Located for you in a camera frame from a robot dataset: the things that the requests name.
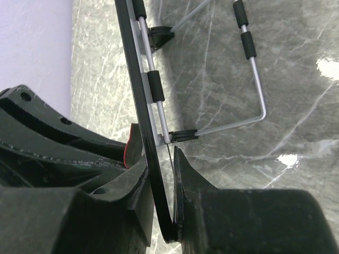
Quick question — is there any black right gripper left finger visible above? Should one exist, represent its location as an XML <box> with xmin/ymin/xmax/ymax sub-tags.
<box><xmin>1</xmin><ymin>85</ymin><xmax>154</xmax><ymax>253</ymax></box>

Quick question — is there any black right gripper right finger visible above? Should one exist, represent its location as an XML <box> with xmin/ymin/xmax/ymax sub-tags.
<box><xmin>173</xmin><ymin>148</ymin><xmax>338</xmax><ymax>253</ymax></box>

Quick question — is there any red black whiteboard eraser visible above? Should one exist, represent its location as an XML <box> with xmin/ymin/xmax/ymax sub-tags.
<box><xmin>123</xmin><ymin>123</ymin><xmax>144</xmax><ymax>169</ymax></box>

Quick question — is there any white whiteboard black frame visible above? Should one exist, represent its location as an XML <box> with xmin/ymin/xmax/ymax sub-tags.
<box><xmin>115</xmin><ymin>1</ymin><xmax>177</xmax><ymax>243</ymax></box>

